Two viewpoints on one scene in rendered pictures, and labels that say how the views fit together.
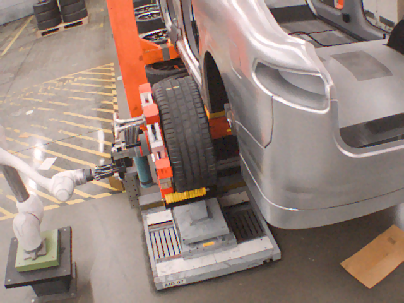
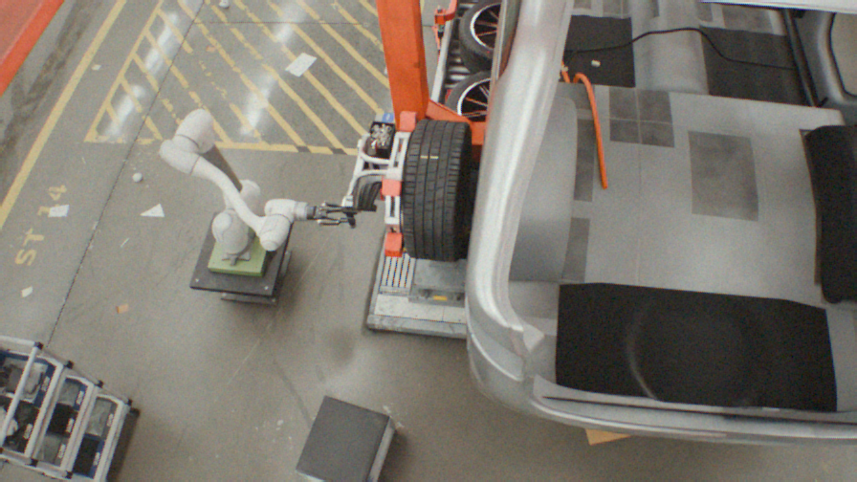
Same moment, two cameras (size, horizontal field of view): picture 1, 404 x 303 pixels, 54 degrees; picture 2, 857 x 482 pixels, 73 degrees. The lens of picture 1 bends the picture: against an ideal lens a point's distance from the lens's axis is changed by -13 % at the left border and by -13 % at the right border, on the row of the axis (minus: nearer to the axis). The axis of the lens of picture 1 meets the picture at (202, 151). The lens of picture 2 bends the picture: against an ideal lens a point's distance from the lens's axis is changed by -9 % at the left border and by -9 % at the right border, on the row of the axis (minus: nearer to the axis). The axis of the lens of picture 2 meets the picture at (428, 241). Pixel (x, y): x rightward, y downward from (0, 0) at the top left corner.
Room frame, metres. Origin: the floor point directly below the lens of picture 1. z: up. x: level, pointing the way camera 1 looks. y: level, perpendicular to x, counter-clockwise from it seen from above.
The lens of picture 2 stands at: (0.70, -0.47, 3.32)
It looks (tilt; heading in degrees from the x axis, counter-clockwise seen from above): 60 degrees down; 22
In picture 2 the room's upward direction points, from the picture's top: 7 degrees counter-clockwise
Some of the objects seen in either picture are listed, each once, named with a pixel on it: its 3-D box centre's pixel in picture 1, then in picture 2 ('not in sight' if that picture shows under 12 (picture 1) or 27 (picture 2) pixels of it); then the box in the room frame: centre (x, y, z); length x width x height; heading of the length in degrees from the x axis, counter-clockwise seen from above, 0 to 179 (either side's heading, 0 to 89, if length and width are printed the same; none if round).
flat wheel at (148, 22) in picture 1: (151, 21); not in sight; (7.37, 0.47, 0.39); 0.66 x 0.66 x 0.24
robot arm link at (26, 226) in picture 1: (25, 229); (229, 230); (2.05, 1.21, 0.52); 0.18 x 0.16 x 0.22; 179
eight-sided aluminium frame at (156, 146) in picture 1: (155, 141); (404, 187); (2.31, 0.26, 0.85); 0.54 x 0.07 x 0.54; 7
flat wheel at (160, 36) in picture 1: (160, 42); not in sight; (5.92, 0.32, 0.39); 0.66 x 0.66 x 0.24
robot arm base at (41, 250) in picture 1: (33, 247); (235, 247); (2.02, 1.20, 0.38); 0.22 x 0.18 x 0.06; 13
